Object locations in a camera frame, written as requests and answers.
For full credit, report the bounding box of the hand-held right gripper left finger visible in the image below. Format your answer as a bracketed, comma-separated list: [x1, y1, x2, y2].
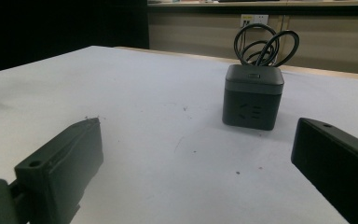
[14, 117, 104, 224]

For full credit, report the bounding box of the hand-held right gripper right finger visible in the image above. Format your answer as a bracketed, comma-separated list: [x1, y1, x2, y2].
[290, 117, 358, 224]

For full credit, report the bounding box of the dark grey cube power strip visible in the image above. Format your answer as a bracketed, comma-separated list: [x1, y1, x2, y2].
[221, 63, 285, 132]

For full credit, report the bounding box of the black power cable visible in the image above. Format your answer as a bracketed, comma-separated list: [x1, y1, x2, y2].
[233, 22, 300, 68]

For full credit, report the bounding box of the black curtain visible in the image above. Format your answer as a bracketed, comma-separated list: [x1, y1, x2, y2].
[0, 0, 150, 76]

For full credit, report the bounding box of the white wall socket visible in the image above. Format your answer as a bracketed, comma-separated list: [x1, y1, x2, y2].
[240, 14, 269, 29]

